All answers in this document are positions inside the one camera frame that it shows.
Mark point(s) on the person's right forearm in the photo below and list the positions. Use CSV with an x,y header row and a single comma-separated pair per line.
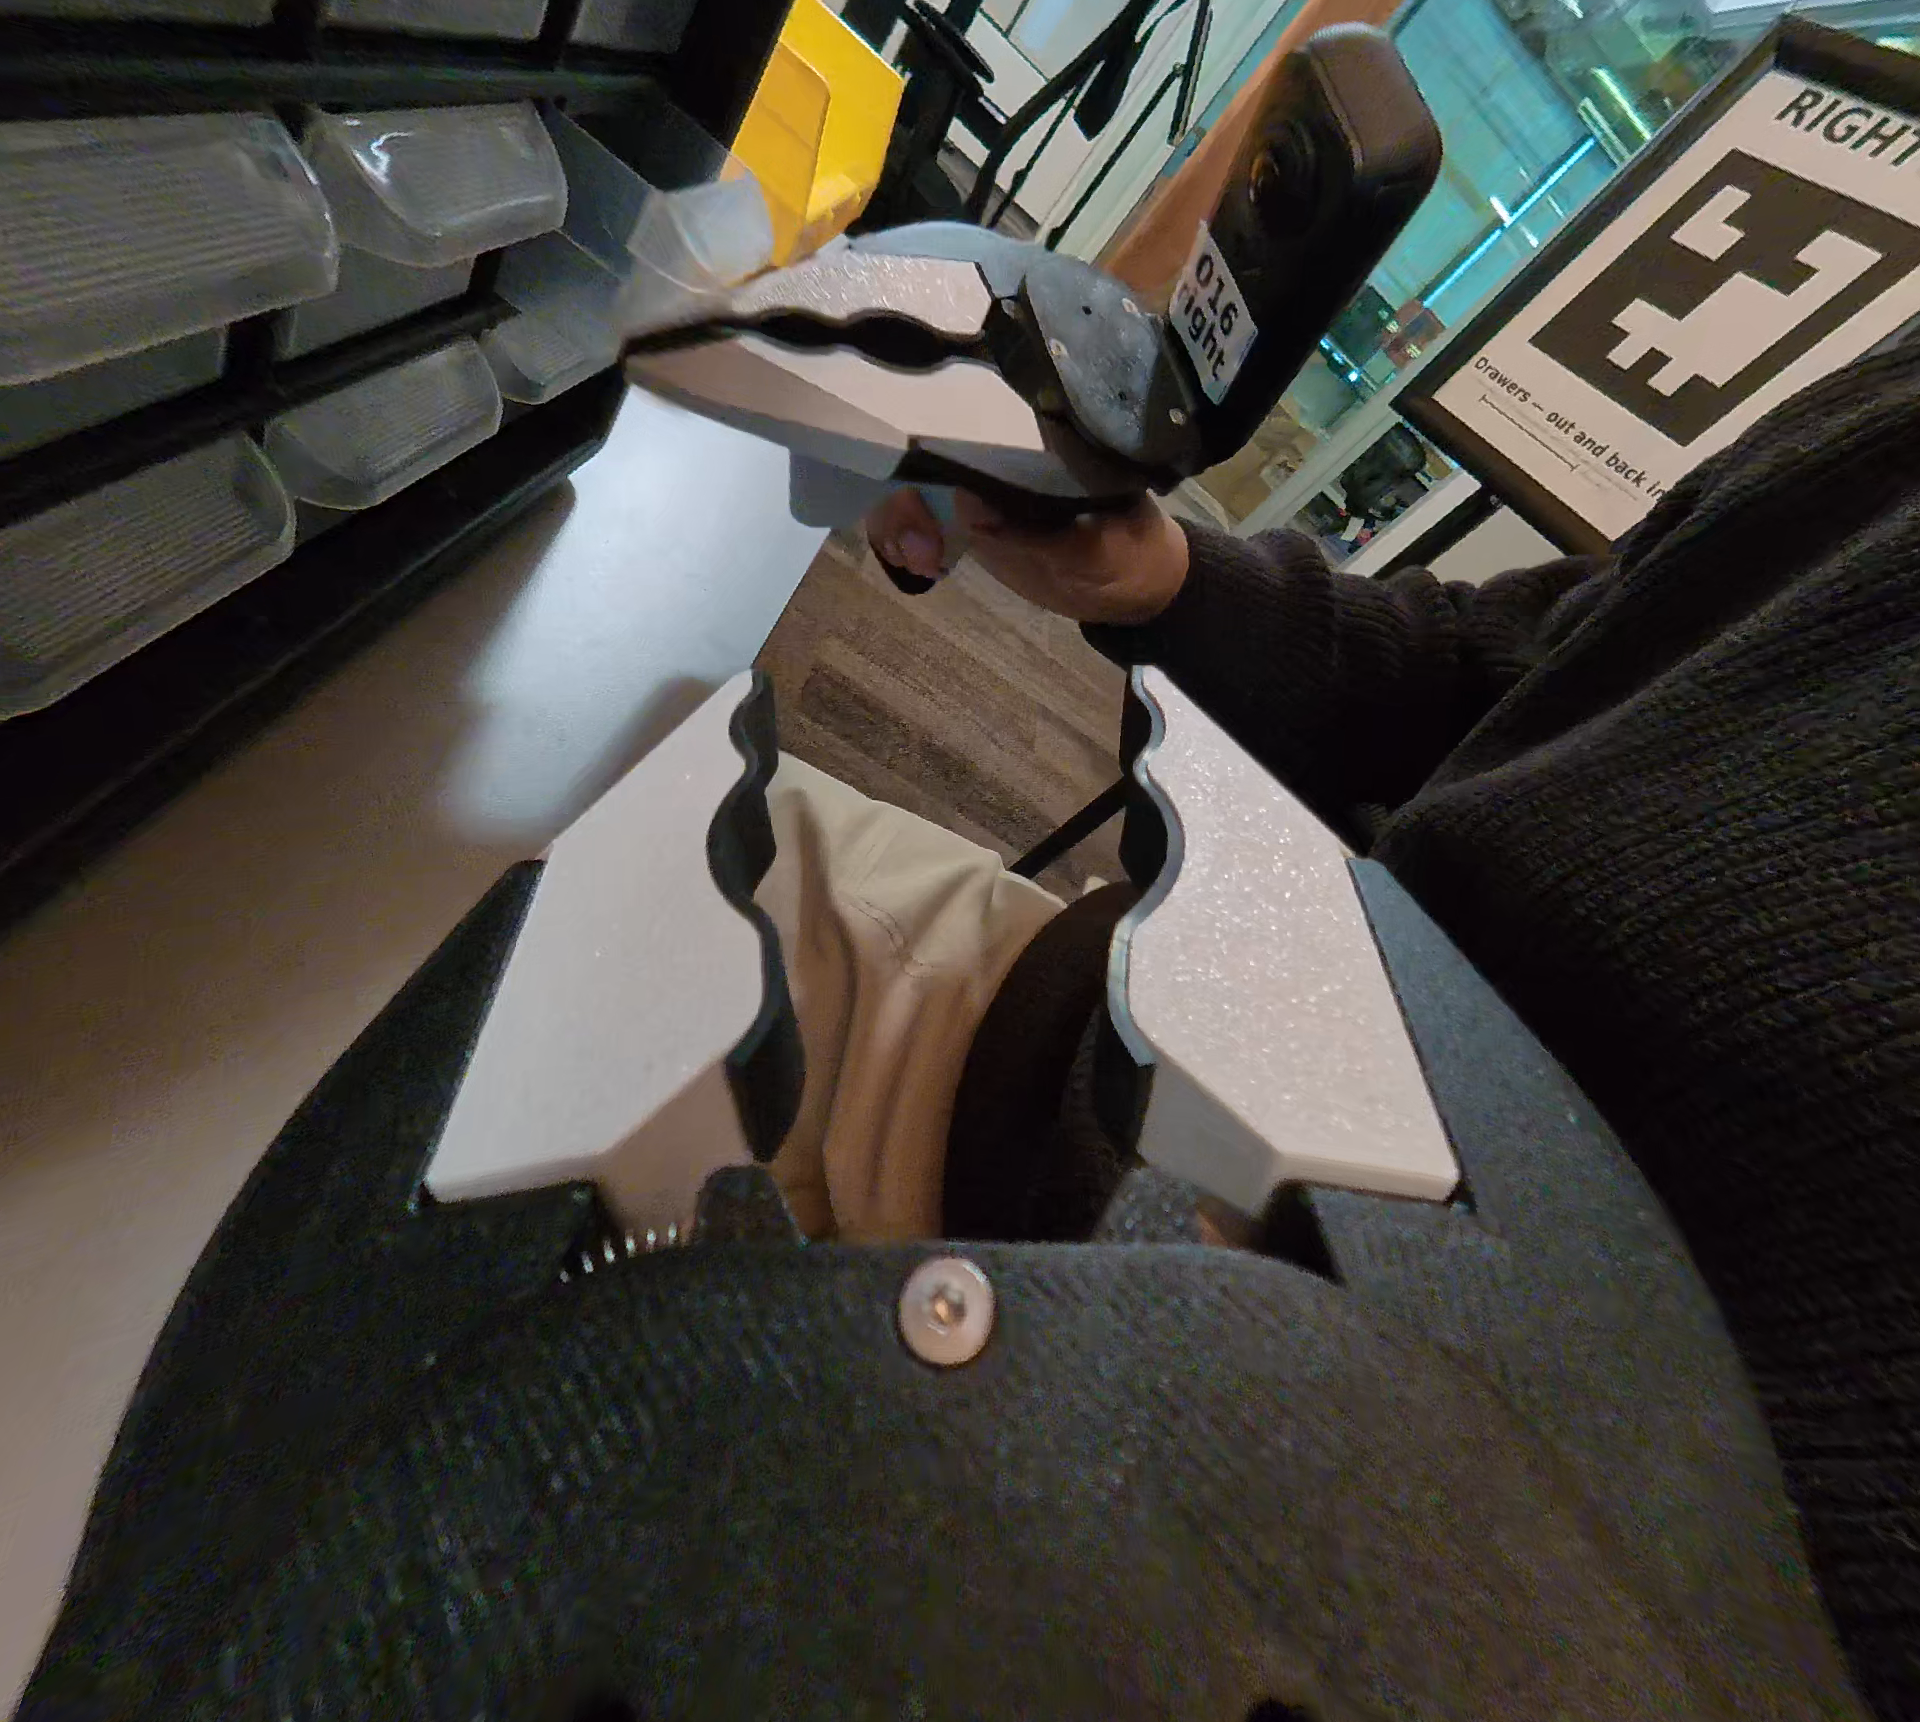
x,y
1323,642

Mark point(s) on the rows of clear cabinet drawers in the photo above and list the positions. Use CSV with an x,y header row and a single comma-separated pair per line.
x,y
152,233

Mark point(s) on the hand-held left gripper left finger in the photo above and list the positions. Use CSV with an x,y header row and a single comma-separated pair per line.
x,y
603,999

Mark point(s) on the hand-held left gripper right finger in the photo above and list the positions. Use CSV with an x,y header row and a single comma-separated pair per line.
x,y
1291,999

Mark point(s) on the person's right hand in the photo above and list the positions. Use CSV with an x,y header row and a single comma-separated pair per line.
x,y
1077,561

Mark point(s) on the black framed marker sign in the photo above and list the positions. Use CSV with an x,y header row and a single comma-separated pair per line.
x,y
1694,281

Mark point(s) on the person's beige pants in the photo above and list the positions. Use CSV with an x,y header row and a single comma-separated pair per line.
x,y
885,944

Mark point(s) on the clear plastic drawer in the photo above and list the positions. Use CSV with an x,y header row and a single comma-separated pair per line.
x,y
704,232

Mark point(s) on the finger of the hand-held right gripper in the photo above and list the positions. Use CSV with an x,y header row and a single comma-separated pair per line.
x,y
873,414
885,289

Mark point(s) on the yellow plastic bin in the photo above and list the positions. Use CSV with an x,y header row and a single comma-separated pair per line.
x,y
819,130

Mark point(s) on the wooden beam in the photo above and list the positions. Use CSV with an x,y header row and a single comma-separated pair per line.
x,y
1323,13

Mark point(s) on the black tripod stand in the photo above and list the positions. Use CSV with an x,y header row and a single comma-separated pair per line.
x,y
1120,59

